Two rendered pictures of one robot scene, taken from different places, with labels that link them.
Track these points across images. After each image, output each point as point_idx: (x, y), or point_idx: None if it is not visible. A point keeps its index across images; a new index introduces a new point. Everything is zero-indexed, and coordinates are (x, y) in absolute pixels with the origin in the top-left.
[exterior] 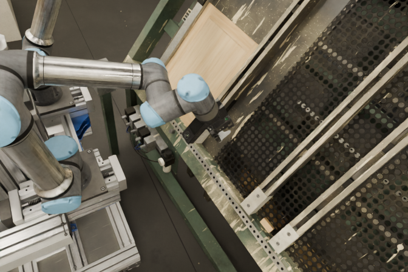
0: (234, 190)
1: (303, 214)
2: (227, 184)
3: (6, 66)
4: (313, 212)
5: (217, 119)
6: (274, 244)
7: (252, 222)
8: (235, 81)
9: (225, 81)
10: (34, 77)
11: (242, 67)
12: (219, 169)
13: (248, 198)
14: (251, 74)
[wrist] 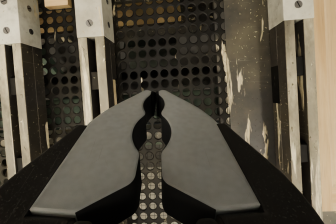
0: None
1: (18, 75)
2: None
3: None
4: (15, 92)
5: None
6: None
7: None
8: (308, 139)
9: (326, 112)
10: None
11: (316, 172)
12: None
13: (96, 1)
14: (286, 170)
